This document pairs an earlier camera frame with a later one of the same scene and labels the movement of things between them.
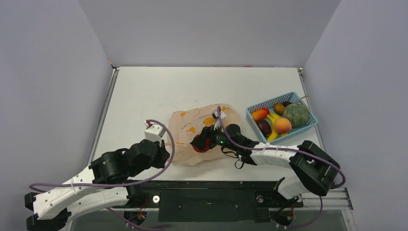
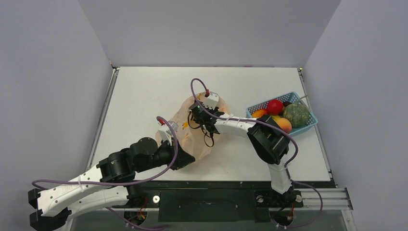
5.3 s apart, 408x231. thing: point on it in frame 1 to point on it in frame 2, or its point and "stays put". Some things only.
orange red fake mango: (260, 114) stays put
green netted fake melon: (298, 114) stays put
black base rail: (204, 201) stays put
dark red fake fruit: (286, 103) stays put
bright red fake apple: (207, 145) to (274, 107)
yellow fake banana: (272, 116) stays put
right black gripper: (204, 138) to (197, 114)
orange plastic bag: (182, 125) to (223, 106)
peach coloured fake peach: (282, 125) stays put
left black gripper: (164, 155) to (183, 159)
